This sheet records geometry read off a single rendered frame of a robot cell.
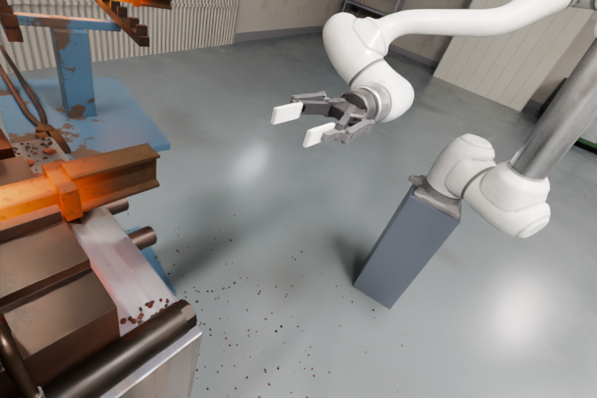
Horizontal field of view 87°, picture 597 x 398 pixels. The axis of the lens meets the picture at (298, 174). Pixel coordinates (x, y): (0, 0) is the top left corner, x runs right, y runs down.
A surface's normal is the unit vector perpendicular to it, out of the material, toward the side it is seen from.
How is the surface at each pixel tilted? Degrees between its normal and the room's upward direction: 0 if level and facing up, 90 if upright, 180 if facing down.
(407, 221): 90
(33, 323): 0
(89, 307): 0
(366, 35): 46
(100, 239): 0
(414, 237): 90
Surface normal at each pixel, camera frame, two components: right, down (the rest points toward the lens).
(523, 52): -0.47, 0.41
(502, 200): -0.83, 0.20
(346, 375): 0.26, -0.78
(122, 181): 0.72, 0.55
